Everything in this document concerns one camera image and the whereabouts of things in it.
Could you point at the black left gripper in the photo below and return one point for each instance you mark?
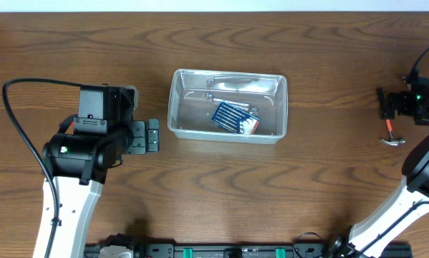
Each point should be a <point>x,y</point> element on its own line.
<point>137,145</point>

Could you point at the red black claw hammer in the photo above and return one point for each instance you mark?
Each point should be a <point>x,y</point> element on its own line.
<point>392,140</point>

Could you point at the blue precision screwdriver set case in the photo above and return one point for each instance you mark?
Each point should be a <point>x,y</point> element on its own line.
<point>235,120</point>

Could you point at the silver wrench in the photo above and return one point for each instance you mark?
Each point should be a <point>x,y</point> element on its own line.
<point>240,105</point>

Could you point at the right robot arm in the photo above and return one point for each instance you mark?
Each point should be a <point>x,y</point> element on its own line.
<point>410,200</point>

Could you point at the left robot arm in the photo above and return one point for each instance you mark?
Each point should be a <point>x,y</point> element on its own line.
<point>78,163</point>

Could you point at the clear plastic container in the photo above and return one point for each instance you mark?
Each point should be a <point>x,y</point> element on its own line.
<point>190,113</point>

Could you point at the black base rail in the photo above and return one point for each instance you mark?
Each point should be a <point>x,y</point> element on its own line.
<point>121,245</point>

